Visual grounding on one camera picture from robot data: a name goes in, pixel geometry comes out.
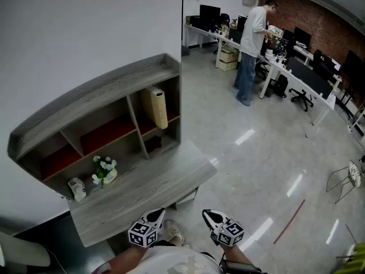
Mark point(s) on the white tissue packet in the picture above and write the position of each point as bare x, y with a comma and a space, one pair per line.
77, 188

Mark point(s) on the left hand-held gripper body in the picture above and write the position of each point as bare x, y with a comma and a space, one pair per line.
142, 234

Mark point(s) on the white curved plastic object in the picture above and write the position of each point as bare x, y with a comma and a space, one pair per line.
22, 251

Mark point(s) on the green ribbed object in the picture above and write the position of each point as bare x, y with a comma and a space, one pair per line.
357, 260

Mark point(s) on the black backpack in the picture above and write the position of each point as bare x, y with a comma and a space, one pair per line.
280, 86

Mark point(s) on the black desk partition panel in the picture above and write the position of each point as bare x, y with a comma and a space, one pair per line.
309, 77

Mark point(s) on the long white office desk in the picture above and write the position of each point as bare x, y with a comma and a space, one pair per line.
329, 101

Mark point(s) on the person's beige shoe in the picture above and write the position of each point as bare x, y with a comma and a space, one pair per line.
174, 231

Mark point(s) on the person's right forearm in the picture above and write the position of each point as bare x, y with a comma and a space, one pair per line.
233, 253

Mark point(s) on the grey wooden shelf desk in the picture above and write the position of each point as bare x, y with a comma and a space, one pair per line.
99, 96

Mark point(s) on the black office chair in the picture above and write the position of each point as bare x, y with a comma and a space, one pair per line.
300, 97

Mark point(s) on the white flowers in pot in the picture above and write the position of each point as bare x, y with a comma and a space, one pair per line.
104, 167

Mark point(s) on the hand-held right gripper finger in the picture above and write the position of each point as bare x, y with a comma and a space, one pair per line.
208, 223
218, 214

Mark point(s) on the large black monitor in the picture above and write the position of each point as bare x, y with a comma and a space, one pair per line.
355, 64

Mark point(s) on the person's black shorts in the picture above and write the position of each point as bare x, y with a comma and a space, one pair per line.
164, 243

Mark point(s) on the beige book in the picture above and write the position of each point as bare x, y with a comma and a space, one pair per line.
155, 107

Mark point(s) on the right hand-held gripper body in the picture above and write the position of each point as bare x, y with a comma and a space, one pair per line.
231, 233

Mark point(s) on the grey wood-grain table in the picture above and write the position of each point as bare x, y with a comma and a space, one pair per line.
137, 204

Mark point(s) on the cardboard box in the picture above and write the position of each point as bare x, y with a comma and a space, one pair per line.
228, 65
229, 55

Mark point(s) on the person's left forearm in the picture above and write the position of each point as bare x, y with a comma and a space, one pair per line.
125, 258

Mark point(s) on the person's white t-shirt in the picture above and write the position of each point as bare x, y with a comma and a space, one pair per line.
171, 261

